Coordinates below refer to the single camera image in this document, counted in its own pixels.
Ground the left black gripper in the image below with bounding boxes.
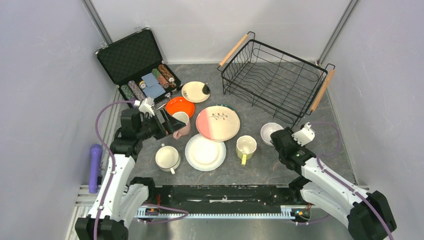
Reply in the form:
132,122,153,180
136,107,186,141

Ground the white bowl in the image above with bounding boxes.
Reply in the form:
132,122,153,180
260,122,284,146

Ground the white cup with handle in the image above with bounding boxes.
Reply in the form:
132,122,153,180
155,143,181,175

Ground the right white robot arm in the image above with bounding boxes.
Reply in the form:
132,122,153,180
270,127,397,240

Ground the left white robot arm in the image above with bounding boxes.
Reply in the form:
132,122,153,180
74,108,186,240

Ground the pink mug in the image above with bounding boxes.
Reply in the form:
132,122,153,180
172,111,191,140

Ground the orange plate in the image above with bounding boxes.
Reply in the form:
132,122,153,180
165,96,195,118

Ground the blue card deck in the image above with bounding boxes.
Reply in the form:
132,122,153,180
141,73,166,99

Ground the cream plate with black spot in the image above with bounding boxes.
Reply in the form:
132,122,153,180
181,81,211,103

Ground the yellow green mug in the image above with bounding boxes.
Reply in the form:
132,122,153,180
236,135,257,166

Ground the white scalloped plate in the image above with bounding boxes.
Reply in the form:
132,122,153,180
184,134,227,172

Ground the pink and cream plate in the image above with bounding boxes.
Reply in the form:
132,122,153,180
195,105,241,142

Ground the black poker chip case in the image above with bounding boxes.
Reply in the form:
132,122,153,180
95,27,184,103

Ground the purple flashlight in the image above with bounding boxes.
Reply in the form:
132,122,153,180
88,144,103,194

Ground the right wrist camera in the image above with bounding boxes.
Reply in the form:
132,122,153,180
291,122,316,147

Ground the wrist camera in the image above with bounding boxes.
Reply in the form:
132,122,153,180
291,122,316,147
133,97,155,117

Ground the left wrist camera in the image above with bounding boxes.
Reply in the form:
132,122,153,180
133,97,155,117

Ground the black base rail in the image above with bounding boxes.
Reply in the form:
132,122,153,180
135,183,312,221

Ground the black wire dish rack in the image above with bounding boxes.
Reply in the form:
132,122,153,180
217,31,336,127

